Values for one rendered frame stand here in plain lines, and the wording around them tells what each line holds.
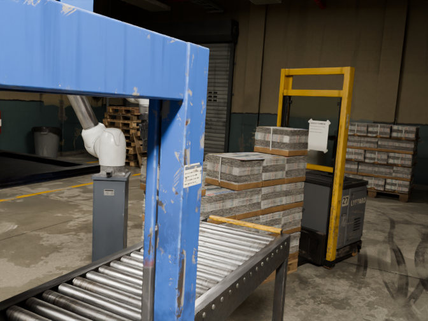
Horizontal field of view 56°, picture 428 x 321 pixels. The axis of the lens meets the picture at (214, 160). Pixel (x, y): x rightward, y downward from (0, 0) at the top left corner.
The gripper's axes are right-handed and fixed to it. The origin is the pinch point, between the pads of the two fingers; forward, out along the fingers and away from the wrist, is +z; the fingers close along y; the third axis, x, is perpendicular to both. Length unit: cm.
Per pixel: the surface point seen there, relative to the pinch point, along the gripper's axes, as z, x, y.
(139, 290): 37, 72, -106
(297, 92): -44, -183, 14
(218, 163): 16, -69, 2
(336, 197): 49, -181, -38
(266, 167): 19, -102, -19
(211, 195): 34, -44, -19
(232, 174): 22, -69, -13
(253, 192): 37, -88, -19
